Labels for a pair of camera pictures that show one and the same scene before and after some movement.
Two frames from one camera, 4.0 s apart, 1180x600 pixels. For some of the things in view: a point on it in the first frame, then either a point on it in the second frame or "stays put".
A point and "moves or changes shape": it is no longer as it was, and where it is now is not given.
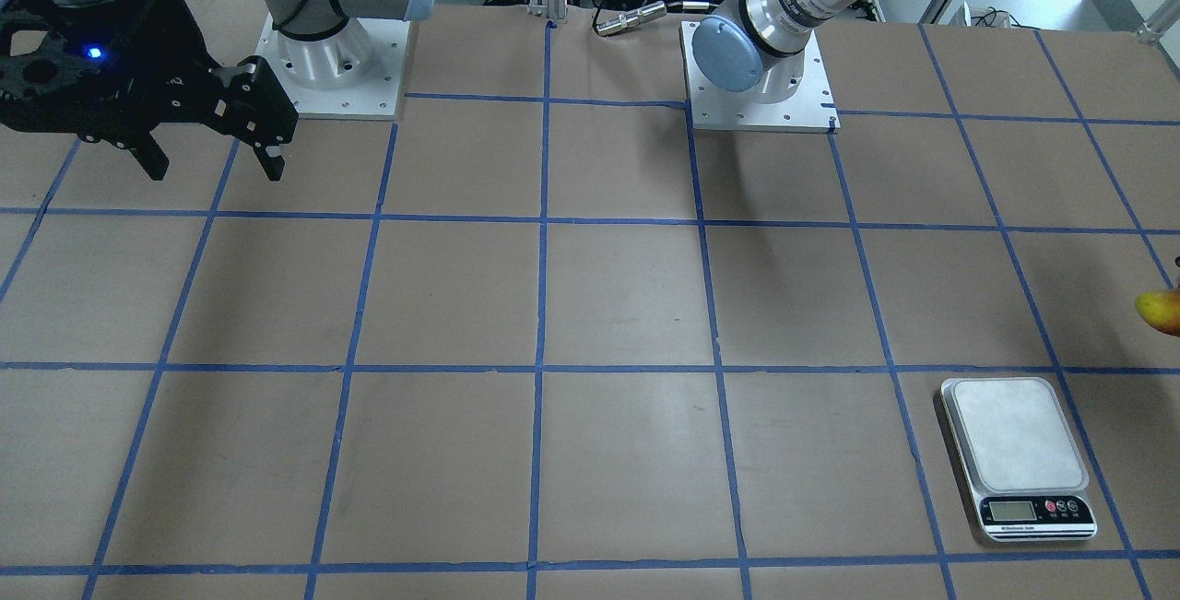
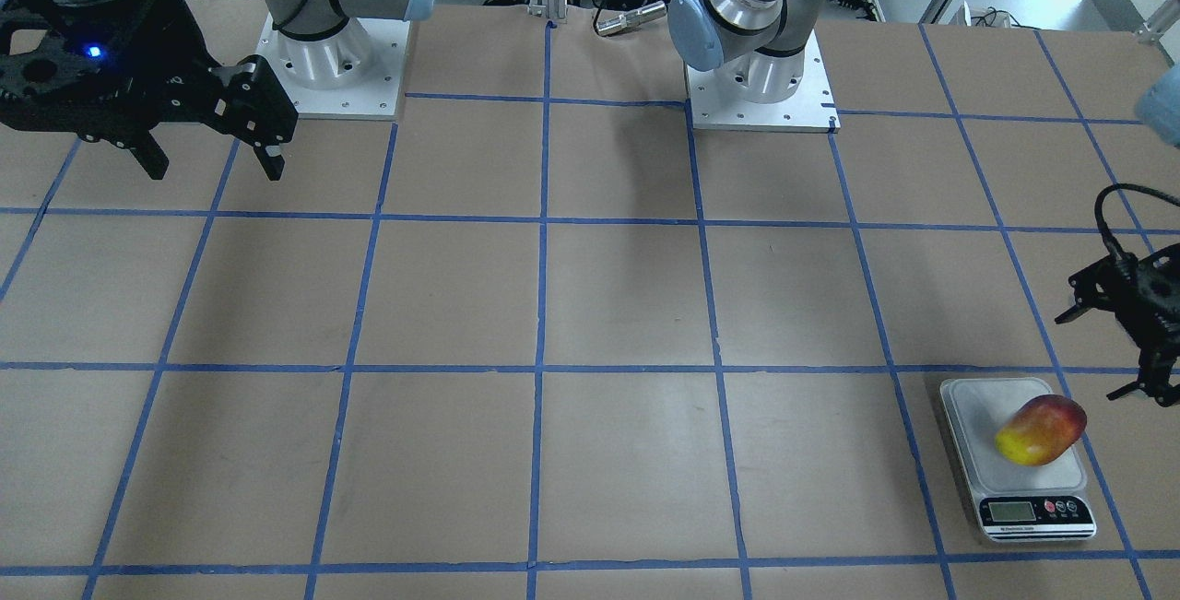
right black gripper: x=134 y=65 stays put
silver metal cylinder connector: x=630 y=18 stays put
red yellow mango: x=1161 y=310 moves or changes shape
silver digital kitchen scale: x=1020 y=458 stays put
